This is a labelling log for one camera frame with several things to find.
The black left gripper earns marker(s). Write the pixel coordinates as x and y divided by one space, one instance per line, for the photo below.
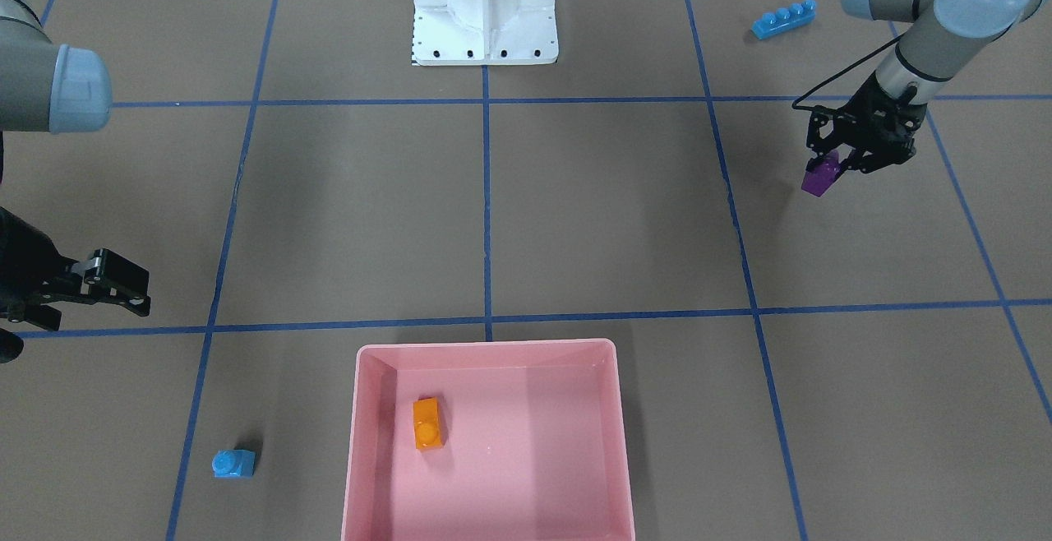
873 104

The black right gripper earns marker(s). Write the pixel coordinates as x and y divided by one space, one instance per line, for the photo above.
23 257

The purple toy block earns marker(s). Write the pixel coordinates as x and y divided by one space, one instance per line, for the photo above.
820 178

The small blue toy block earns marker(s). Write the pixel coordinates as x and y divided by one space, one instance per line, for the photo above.
233 464

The orange toy block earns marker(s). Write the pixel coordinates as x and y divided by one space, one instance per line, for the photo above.
428 431

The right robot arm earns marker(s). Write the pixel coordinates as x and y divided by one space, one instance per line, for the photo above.
48 87

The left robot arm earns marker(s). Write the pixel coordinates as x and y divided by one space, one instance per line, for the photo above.
942 37

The pink plastic box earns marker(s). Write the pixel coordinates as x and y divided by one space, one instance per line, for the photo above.
535 444

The long blue toy block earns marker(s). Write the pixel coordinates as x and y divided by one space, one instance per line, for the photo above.
782 20

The white camera stand base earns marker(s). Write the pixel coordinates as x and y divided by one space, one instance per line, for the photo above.
467 33

